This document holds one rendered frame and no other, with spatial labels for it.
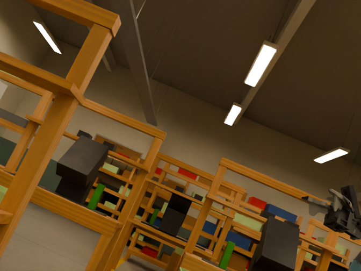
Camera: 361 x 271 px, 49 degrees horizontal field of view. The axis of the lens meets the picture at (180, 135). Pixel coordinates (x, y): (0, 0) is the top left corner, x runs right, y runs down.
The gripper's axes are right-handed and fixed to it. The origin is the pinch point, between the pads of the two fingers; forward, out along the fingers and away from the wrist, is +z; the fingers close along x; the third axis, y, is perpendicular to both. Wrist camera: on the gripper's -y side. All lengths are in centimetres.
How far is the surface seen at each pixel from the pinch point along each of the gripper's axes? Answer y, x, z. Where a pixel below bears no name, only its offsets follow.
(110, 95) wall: -440, 972, 172
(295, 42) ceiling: -428, 381, -93
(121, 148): -319, 978, 66
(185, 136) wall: -429, 923, -73
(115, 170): -240, 930, 49
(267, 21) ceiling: -418, 366, -31
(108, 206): -151, 945, 16
